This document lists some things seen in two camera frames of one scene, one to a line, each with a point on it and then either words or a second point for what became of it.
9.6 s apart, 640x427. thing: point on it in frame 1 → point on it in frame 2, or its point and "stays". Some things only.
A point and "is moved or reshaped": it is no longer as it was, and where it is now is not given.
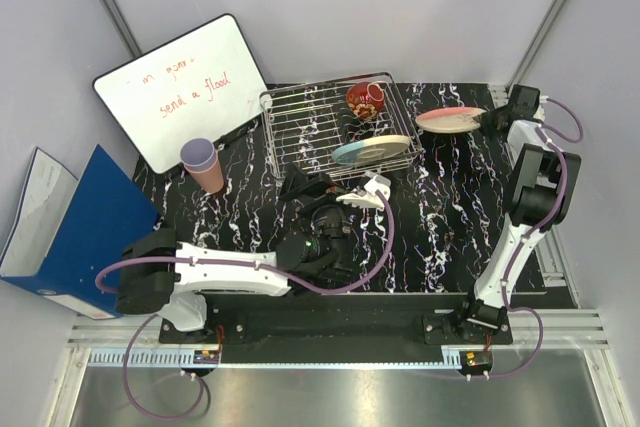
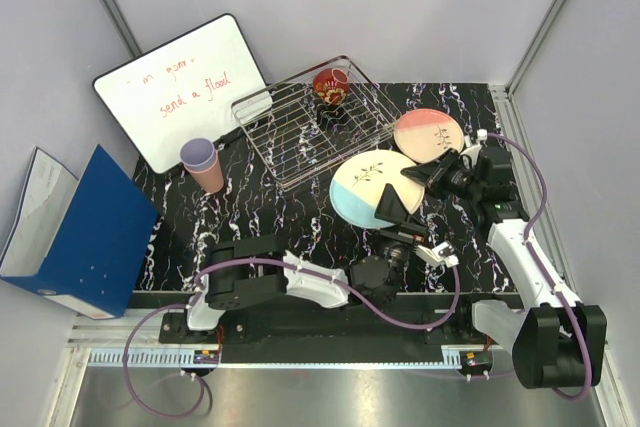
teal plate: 369,150 → 360,180
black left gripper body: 330,218 → 395,247
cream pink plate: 449,120 → 425,135
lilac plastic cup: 198,154 stays
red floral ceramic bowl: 366,99 → 332,85
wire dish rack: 339,129 is moved or reshaped
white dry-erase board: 204,84 stays
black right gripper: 485,120 → 433,174
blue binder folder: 66,229 stays
